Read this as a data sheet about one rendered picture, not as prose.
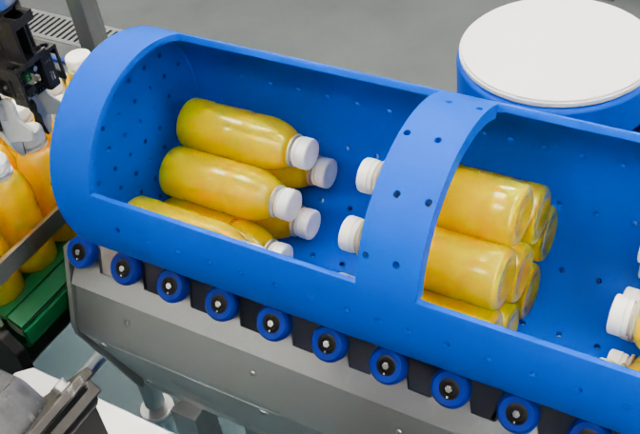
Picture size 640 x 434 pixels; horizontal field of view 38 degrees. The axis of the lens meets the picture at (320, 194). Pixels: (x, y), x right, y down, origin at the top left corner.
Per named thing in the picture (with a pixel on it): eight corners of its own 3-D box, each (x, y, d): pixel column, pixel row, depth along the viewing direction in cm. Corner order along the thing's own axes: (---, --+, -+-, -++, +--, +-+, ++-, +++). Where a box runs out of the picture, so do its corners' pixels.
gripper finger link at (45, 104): (72, 142, 124) (44, 93, 117) (40, 131, 127) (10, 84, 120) (87, 125, 125) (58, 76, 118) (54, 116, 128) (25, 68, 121)
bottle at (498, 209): (507, 250, 90) (356, 207, 97) (524, 246, 96) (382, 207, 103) (523, 184, 89) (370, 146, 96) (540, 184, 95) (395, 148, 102)
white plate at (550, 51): (423, 34, 138) (423, 41, 139) (536, 127, 119) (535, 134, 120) (573, -23, 146) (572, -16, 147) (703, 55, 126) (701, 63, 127)
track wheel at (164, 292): (186, 273, 113) (195, 271, 115) (156, 263, 115) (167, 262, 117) (179, 308, 114) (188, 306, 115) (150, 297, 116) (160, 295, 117)
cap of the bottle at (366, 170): (367, 195, 98) (351, 191, 99) (381, 195, 101) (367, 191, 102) (374, 160, 98) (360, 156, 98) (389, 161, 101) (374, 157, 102)
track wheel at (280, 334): (290, 310, 107) (298, 308, 108) (257, 299, 109) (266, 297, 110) (282, 347, 107) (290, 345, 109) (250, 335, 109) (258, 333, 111)
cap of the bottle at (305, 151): (297, 131, 110) (310, 134, 109) (310, 140, 113) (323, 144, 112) (287, 162, 109) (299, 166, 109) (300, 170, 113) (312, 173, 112)
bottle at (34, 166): (36, 228, 136) (-2, 140, 125) (75, 206, 139) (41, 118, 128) (57, 250, 132) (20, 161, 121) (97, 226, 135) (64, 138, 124)
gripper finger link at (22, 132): (33, 172, 119) (19, 108, 114) (0, 162, 121) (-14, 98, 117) (50, 162, 121) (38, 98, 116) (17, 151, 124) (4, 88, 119)
